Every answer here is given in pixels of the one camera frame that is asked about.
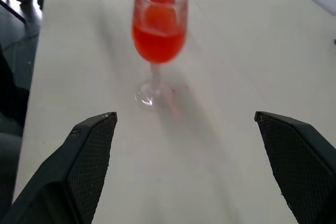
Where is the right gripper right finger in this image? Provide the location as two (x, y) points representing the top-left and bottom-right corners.
(254, 111), (336, 224)

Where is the clear wine glass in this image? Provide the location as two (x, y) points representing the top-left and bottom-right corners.
(131, 0), (190, 112)

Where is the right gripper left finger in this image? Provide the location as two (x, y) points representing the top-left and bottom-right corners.
(0, 111), (118, 224)

